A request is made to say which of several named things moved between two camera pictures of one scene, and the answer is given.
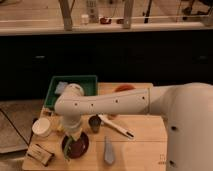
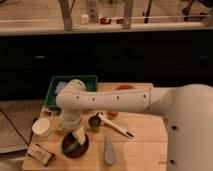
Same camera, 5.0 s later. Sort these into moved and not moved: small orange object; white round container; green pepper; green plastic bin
Moved: green pepper
Not moved: white round container; small orange object; green plastic bin
